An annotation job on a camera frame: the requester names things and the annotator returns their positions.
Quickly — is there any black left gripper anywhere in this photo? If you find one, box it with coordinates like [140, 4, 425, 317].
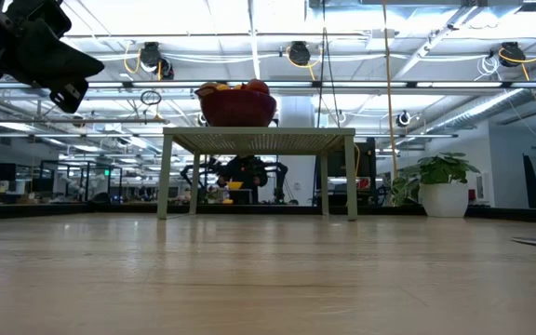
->
[0, 0, 105, 114]

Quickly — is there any brown kiwi fruit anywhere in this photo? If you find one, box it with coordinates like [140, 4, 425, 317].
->
[196, 82, 220, 97]

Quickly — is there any purple plastic colander bowl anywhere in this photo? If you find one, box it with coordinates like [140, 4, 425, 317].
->
[194, 86, 278, 128]

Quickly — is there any mint green perforated riser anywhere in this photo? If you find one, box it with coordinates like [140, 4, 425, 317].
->
[156, 127, 358, 221]

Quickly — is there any black background robot station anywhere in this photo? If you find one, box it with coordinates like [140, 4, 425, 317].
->
[179, 155, 290, 206]

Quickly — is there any green potted plant white pot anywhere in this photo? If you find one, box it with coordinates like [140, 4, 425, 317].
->
[391, 152, 482, 219]

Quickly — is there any silver ventilation duct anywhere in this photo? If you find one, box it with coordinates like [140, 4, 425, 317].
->
[435, 60, 536, 136]

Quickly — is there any black aluminium table frame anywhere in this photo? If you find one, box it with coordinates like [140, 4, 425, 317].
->
[0, 203, 536, 223]

